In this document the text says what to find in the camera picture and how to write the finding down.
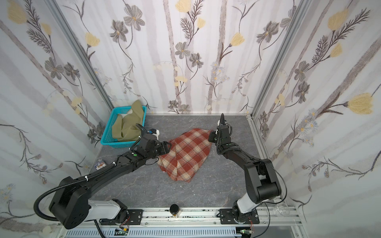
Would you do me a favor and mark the teal plastic basket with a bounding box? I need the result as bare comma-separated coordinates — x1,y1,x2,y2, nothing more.
100,106,136,148

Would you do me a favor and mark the olive green skirt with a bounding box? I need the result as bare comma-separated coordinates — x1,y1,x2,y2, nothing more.
112,100,144,141

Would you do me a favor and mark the black knob jar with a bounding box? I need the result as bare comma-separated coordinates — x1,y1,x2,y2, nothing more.
169,204,181,217

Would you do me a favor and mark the red plaid wool skirt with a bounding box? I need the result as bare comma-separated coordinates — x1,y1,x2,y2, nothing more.
157,129,212,182

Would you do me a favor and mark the aluminium front rail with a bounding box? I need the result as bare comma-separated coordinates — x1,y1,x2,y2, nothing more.
53,205,308,238

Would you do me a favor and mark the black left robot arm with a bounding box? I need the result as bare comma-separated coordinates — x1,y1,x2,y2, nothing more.
33,134,172,230

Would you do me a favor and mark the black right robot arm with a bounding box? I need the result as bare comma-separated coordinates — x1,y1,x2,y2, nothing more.
208,114,282,224

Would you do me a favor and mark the clear tape roll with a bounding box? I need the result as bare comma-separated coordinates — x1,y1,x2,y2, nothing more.
272,203,290,217

